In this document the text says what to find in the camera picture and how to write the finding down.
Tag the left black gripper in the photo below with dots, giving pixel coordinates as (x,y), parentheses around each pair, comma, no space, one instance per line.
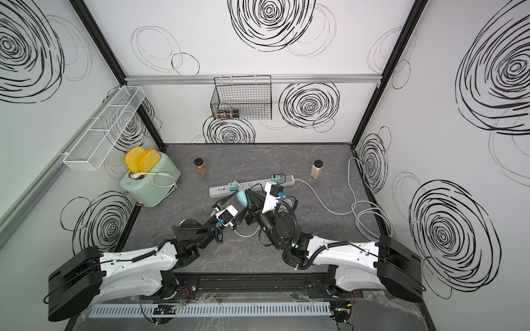
(217,205)

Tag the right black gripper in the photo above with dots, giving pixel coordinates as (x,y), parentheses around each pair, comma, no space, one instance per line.
(257,214)

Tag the blue earbud case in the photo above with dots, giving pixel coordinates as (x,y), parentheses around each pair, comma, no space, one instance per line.
(242,198)

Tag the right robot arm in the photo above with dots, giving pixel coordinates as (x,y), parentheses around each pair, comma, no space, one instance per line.
(385,264)

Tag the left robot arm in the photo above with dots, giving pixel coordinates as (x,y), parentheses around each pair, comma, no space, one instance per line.
(91,276)

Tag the white power strip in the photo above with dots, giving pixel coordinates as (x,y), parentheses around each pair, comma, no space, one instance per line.
(223,191)

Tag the brown spice jar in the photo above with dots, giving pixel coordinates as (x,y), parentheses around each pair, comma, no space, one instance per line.
(200,167)

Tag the beige spice jar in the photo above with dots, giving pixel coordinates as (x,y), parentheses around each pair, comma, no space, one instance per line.
(316,169)

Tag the mint green toaster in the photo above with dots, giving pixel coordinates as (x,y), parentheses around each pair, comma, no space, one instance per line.
(151,189)

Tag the yellow toast slice right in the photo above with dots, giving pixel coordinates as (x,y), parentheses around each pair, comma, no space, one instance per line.
(149,160)

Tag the yellow toast slice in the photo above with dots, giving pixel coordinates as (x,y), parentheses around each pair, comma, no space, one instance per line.
(149,160)
(132,158)

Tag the yellow toast slice left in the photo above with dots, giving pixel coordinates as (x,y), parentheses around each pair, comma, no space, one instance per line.
(132,158)

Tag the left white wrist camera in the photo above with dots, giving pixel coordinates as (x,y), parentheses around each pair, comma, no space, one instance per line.
(226,217)

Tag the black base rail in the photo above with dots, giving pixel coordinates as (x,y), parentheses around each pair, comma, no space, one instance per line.
(265,283)

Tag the black wire basket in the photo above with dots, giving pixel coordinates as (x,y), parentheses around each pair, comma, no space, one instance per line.
(242,97)

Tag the white slotted cable duct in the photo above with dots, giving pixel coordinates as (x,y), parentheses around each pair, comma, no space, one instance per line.
(160,310)

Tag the white wire shelf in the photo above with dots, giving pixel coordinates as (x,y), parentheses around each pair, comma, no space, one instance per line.
(104,129)

